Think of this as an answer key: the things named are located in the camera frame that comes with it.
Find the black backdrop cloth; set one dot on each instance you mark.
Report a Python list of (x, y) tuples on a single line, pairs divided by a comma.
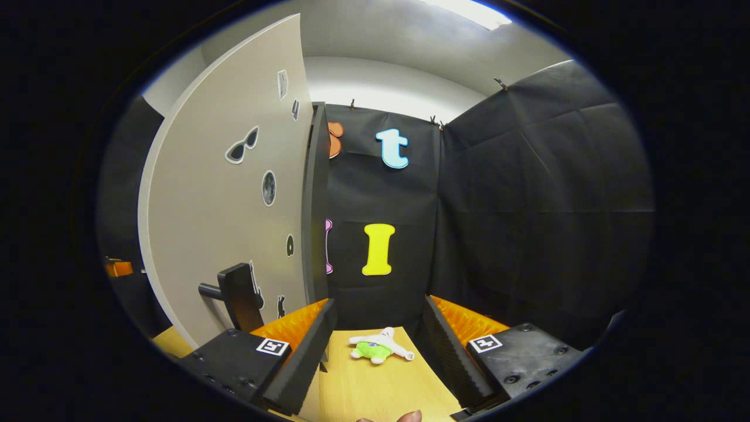
[(527, 205)]

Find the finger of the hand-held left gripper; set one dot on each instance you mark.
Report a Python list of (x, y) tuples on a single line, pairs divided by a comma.
[(120, 268)]

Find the green white plush toy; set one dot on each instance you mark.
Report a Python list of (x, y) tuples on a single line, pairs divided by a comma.
[(372, 350)]

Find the long ceiling light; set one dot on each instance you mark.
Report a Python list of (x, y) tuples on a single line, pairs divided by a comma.
[(469, 13)]

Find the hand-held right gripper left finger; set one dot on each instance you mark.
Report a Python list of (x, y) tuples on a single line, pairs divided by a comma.
[(304, 357)]

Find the beige cabinet door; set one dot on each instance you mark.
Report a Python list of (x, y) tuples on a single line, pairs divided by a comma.
[(205, 234)]

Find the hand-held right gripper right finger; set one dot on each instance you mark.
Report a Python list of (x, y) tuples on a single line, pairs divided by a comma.
[(451, 357)]

